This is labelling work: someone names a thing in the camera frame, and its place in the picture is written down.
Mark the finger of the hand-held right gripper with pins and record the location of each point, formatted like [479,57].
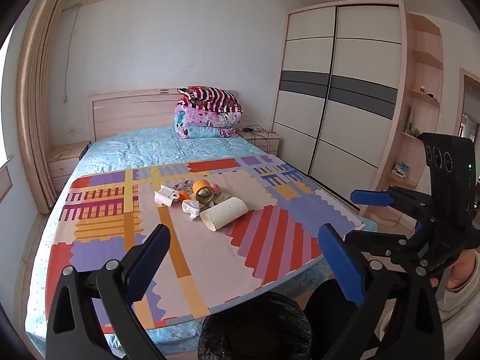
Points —
[382,243]
[371,198]

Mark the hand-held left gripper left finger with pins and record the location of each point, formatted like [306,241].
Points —
[150,255]

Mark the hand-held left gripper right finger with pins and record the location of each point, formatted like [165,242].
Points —
[339,258]

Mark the small white box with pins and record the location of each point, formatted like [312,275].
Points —
[165,196]

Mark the white tissue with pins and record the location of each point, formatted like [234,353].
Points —
[192,208]

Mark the small orange cap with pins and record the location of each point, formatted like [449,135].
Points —
[183,195]

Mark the silver blister pack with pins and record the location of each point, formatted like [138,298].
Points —
[183,186]

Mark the yellow tape roll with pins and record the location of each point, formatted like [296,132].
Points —
[198,187]

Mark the white paper tube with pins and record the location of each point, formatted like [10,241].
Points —
[225,213]

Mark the brown cardboard piece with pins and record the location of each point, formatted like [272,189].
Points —
[224,198]

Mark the black trash bag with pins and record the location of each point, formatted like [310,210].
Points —
[255,326]

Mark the person's right forearm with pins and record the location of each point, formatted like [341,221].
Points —
[463,303]

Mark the person's right hand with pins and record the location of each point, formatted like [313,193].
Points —
[459,270]

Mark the stack of books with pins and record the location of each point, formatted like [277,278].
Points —
[401,170]

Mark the colourful patterned mat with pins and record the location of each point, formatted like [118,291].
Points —
[210,255]

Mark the bed with light blue sheet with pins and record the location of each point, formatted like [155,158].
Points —
[157,146]

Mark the white sliding door wardrobe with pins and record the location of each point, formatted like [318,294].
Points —
[337,93]

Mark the wooden corner shelf unit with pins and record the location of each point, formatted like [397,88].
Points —
[425,75]

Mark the wooden nightstand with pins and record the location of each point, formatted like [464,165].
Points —
[63,161]
[270,142]

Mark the blue cartoon folded quilt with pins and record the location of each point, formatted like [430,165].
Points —
[198,131]

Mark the wooden headboard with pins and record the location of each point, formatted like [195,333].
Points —
[131,114]

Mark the pink cartoon folded quilt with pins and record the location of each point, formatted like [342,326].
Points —
[202,117]

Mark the beige curtain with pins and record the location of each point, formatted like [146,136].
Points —
[41,101]

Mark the window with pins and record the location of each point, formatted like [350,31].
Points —
[4,112]

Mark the wooden door frame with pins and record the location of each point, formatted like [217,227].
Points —
[463,97]

